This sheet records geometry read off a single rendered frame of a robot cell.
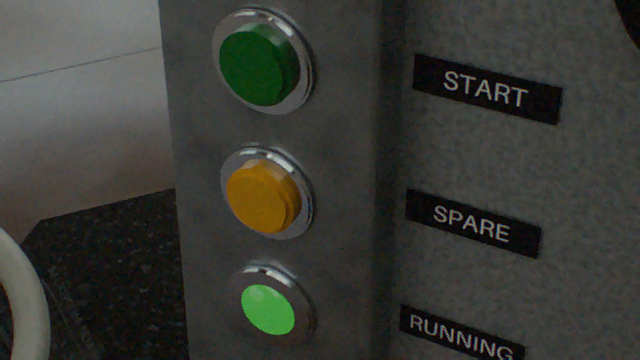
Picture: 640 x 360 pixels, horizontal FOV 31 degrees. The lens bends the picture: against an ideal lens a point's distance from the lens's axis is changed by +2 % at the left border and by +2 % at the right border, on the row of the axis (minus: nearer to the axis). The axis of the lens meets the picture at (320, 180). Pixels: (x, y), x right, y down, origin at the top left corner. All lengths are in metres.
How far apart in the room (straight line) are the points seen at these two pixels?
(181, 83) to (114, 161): 2.47
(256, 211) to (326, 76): 0.06
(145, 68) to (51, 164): 0.49
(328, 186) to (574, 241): 0.08
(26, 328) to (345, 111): 0.70
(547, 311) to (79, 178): 2.46
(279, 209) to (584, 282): 0.10
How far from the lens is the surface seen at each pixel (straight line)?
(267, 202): 0.38
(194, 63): 0.38
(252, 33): 0.35
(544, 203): 0.37
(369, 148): 0.36
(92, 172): 2.83
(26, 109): 3.10
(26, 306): 1.05
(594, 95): 0.34
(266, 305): 0.41
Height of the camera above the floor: 1.60
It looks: 36 degrees down
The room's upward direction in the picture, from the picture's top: straight up
